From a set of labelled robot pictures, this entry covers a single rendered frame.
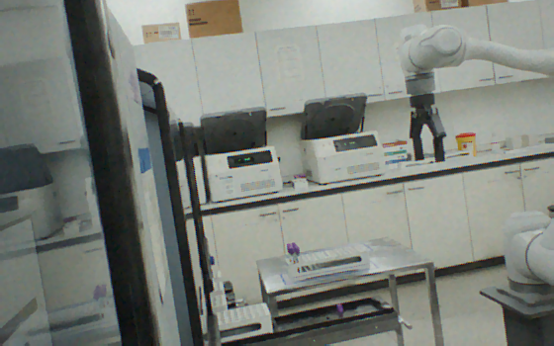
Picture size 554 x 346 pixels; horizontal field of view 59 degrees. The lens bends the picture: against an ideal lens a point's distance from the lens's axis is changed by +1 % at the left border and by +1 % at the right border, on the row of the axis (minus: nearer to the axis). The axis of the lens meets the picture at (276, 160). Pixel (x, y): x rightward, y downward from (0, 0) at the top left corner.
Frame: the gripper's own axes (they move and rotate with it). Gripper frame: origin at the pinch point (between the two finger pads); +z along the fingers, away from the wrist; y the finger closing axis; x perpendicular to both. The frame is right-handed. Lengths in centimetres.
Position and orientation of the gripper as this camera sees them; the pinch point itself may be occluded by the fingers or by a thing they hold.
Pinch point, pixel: (428, 157)
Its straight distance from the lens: 160.5
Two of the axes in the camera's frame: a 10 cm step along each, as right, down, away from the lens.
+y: -1.6, -0.3, 9.9
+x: -9.8, 1.5, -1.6
